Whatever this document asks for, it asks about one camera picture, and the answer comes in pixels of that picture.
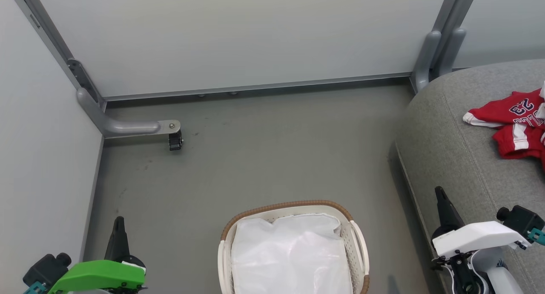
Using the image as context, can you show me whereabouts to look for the grey partition foot with bracket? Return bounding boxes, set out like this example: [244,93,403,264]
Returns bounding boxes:
[77,87,181,138]

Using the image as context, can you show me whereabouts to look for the dark grey post bracket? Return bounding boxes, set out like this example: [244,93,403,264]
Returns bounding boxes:
[67,59,105,105]

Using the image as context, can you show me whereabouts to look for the white basket liner cloth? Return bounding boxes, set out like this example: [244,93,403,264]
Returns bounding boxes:
[231,213,354,294]

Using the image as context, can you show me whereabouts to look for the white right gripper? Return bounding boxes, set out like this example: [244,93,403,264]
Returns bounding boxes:
[431,186,529,260]

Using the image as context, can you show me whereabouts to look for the white laundry basket brown rim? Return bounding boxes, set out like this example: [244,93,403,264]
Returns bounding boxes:
[218,200,370,294]

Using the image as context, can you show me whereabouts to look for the grey metal partition post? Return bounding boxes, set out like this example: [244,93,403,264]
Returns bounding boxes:
[426,0,482,79]
[9,0,106,109]

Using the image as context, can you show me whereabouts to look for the grey fabric sofa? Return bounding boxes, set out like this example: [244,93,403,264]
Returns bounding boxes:
[395,59,545,294]

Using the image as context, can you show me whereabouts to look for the grey metal partition rail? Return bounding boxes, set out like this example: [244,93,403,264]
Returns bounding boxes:
[81,136,105,260]
[103,72,413,102]

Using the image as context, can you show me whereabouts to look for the red jersey shirt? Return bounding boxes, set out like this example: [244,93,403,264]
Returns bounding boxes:
[463,81,545,171]

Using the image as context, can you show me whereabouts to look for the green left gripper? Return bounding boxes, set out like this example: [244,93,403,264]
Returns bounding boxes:
[47,216,147,294]

